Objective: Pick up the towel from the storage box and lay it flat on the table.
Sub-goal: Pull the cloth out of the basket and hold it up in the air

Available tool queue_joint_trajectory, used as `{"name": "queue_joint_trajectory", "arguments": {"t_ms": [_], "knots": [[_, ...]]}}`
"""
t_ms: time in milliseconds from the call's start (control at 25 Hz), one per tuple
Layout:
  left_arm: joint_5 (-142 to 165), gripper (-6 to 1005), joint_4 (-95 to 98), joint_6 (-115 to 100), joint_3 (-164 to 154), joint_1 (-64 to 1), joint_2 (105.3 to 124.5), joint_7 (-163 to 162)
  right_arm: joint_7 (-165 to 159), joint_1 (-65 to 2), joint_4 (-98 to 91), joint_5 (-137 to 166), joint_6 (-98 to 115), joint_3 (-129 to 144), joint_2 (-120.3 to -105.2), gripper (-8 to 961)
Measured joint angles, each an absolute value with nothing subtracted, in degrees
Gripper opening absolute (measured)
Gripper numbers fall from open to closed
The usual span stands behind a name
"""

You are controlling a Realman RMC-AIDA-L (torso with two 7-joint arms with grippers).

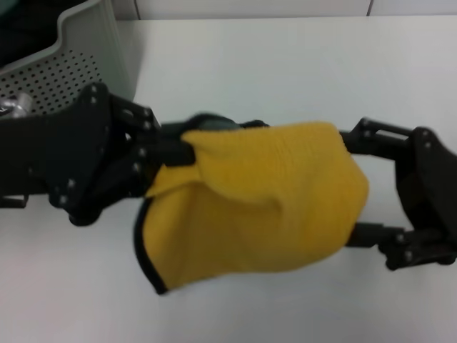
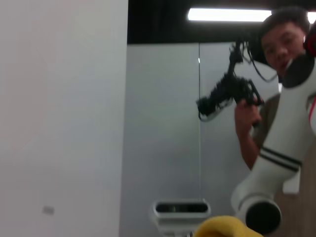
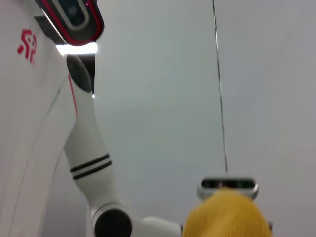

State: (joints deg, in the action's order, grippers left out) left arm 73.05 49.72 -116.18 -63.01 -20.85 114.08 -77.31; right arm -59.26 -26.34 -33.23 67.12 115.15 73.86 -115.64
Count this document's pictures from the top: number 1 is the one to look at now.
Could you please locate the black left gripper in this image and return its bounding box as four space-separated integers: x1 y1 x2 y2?
0 82 193 209

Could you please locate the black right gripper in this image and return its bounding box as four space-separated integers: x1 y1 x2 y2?
338 116 457 271

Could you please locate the yellow towel with black edge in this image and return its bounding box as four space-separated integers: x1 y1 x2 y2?
136 113 370 296

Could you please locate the grey perforated storage box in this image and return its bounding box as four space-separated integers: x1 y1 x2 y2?
0 0 142 119

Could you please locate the left gripper metal connector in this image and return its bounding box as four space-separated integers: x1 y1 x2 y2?
0 93 34 119

